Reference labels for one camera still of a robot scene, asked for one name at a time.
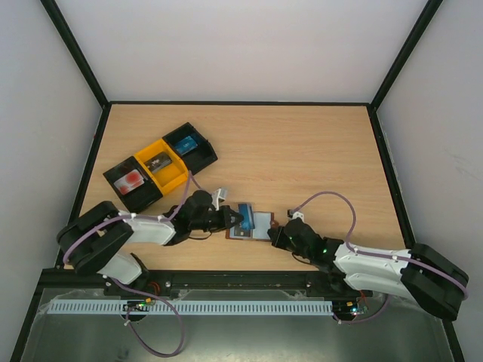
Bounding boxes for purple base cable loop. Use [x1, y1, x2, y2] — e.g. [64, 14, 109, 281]
[122, 289, 186, 357]

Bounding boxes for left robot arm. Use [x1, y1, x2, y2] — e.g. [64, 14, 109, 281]
[57, 189, 245, 284]

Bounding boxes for black bin left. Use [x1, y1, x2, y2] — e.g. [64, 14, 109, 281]
[103, 156, 162, 213]

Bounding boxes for blue card in bin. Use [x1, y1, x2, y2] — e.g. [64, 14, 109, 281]
[174, 136, 198, 156]

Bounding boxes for yellow bin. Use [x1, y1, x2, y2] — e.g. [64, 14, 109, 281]
[134, 139, 188, 196]

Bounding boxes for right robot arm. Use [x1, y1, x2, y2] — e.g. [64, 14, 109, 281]
[267, 218, 469, 321]

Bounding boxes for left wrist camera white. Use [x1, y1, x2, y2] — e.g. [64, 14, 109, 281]
[211, 188, 228, 210]

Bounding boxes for slotted cable duct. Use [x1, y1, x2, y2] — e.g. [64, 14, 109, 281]
[47, 299, 333, 316]

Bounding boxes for brown leather card holder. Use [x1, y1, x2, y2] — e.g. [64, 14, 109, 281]
[226, 211, 274, 241]

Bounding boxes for black bin right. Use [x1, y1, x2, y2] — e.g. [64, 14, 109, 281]
[162, 122, 218, 175]

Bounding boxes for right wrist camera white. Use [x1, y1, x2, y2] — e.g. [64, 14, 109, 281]
[288, 210, 304, 221]

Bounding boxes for grey VIP card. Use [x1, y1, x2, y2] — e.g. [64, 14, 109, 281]
[229, 225, 252, 240]

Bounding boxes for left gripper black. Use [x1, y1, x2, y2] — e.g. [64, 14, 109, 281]
[190, 205, 244, 232]

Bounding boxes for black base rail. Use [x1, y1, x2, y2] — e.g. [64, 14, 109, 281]
[143, 269, 438, 299]

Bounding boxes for black frame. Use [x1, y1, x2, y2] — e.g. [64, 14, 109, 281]
[39, 0, 445, 272]

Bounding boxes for red white card in bin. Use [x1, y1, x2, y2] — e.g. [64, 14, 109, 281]
[114, 169, 144, 195]

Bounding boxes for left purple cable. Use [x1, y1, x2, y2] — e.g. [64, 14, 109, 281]
[62, 171, 218, 265]

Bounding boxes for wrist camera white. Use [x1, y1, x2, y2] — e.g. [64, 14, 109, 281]
[211, 188, 228, 210]
[288, 210, 304, 221]

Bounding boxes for dark card in bin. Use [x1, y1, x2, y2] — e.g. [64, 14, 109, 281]
[144, 152, 172, 174]

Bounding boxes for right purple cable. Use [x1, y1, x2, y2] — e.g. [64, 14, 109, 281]
[292, 191, 469, 325]

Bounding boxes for black bin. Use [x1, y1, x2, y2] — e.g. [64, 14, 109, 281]
[162, 122, 218, 175]
[103, 156, 162, 213]

